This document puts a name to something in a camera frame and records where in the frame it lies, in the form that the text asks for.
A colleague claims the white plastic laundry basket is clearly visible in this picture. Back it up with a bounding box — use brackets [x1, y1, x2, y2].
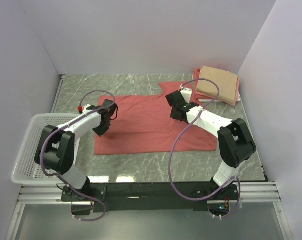
[11, 113, 78, 186]

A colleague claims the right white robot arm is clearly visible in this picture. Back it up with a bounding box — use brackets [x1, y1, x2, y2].
[165, 90, 256, 200]

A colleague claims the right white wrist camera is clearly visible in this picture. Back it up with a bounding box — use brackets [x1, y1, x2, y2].
[179, 85, 192, 104]

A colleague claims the folded white t shirt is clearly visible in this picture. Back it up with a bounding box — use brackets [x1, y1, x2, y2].
[197, 96, 241, 103]

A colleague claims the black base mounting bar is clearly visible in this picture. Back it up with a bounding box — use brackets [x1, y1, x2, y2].
[61, 181, 239, 216]

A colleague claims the red t shirt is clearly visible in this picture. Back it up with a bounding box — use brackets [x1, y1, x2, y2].
[94, 81, 217, 156]

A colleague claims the folded pink t shirt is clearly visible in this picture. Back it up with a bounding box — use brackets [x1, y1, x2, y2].
[192, 68, 240, 102]

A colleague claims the folded beige t shirt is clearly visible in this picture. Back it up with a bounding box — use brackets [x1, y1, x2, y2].
[196, 66, 239, 106]

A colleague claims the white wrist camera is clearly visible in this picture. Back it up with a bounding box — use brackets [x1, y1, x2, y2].
[77, 104, 95, 114]
[179, 85, 192, 104]

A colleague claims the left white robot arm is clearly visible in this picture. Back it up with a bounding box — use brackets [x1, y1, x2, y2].
[34, 99, 118, 201]

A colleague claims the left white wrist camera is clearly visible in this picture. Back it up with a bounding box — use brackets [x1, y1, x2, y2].
[77, 104, 95, 114]

